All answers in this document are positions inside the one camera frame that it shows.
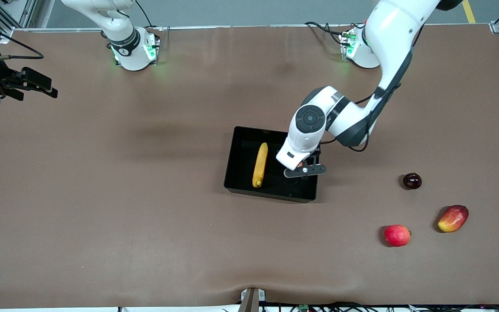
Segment yellow banana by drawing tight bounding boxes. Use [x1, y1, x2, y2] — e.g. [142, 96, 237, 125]
[252, 142, 269, 189]

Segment black plastic box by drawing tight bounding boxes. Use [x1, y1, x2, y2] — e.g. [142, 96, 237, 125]
[224, 126, 321, 203]

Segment dark purple plum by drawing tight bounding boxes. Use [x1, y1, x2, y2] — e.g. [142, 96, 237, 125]
[402, 172, 422, 190]

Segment red yellow mango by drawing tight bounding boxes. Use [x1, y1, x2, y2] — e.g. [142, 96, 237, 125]
[437, 205, 470, 233]

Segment aluminium frame post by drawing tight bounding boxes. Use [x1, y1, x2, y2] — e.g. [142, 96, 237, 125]
[0, 0, 55, 45]

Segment black right base cable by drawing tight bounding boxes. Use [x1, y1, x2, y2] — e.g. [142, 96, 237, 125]
[134, 0, 155, 29]

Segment black left base cables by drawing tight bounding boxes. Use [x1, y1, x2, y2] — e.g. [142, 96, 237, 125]
[305, 21, 354, 48]

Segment metal table clamp bracket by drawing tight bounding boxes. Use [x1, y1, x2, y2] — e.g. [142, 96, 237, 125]
[239, 287, 266, 312]

